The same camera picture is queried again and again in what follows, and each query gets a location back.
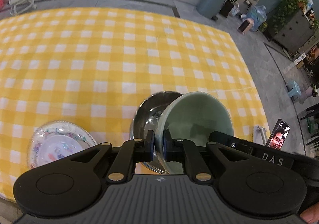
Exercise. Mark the blue banded steel bowl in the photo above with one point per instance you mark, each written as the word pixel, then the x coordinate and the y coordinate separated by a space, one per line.
pixel 145 119

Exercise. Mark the yellow checkered tablecloth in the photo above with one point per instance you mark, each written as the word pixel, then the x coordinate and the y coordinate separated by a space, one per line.
pixel 94 66

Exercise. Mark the clear patterned glass plate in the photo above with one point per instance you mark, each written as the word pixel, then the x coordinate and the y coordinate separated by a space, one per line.
pixel 53 128

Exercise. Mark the grey trash bin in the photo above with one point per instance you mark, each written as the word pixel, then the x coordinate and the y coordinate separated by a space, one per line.
pixel 210 8

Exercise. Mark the white decorated plate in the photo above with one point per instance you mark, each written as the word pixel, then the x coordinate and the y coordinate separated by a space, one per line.
pixel 55 148

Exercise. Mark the pink space heater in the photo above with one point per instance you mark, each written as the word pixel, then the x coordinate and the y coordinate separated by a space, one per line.
pixel 246 25

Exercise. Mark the smartphone on stand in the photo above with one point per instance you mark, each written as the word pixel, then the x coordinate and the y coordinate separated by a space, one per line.
pixel 278 135

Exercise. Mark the small blue stool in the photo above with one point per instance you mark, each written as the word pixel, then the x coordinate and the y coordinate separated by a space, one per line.
pixel 294 91

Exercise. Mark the blue plastic bag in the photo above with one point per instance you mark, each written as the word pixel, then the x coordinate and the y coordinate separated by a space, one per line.
pixel 258 15

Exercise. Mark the grey drawer cabinet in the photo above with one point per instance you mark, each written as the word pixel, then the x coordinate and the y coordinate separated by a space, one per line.
pixel 295 33

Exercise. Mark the white rolling stool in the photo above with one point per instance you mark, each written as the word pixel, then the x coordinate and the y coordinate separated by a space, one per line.
pixel 15 3

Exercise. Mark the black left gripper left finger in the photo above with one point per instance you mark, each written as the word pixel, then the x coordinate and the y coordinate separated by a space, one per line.
pixel 73 184

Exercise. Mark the climbing green vine plant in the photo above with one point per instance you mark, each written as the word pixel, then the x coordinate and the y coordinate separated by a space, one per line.
pixel 283 11

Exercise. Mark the green ceramic bowl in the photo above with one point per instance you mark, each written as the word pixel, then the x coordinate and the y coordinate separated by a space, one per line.
pixel 192 116

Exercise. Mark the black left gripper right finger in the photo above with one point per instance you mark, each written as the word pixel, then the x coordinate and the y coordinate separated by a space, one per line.
pixel 245 183

